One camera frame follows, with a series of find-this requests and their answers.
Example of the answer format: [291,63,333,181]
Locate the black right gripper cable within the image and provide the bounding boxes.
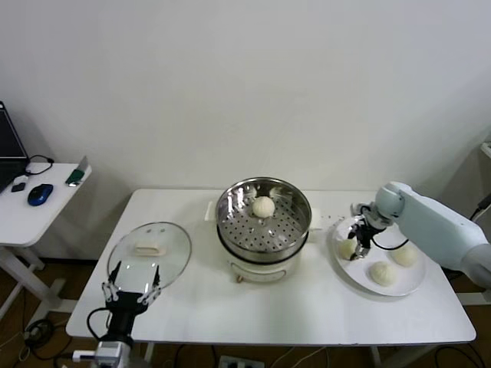
[371,234,410,251]

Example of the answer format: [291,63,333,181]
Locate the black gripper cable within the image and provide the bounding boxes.
[371,234,410,251]
[71,306,113,362]

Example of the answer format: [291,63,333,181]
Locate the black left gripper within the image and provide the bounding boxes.
[101,261,162,340]

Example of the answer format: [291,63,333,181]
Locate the black looped usb cable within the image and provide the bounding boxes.
[25,155,54,177]

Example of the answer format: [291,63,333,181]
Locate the coiled black floor cable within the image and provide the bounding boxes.
[23,320,57,350]

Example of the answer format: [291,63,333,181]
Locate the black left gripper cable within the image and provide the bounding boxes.
[71,306,113,362]

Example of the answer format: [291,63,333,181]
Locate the white electric cooker base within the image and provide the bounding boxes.
[206,199,323,284]

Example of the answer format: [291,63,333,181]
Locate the stainless steel steamer basket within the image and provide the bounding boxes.
[214,176,312,262]

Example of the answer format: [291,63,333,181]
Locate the black laptop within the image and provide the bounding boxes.
[0,101,30,192]

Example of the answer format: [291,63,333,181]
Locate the white steamed baozi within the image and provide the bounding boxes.
[339,239,360,261]
[252,195,275,219]
[368,261,396,287]
[393,245,419,268]

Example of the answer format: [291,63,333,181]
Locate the black wall cable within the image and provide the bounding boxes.
[470,193,491,222]

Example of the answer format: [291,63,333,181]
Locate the round glass pot lid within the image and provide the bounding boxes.
[107,221,193,289]

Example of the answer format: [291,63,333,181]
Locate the blue computer mouse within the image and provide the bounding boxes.
[26,183,54,207]

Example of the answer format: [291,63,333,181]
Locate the white side table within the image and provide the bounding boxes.
[0,163,93,319]

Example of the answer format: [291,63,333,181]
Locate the green circuit board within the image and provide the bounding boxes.
[64,167,86,189]

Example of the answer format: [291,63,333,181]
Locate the round white plate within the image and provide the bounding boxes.
[325,220,427,297]

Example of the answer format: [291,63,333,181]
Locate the white power strip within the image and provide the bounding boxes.
[217,355,265,368]

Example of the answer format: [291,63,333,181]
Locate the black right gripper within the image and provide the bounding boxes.
[347,225,377,262]

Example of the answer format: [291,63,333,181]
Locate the white work table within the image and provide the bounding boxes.
[64,187,476,368]

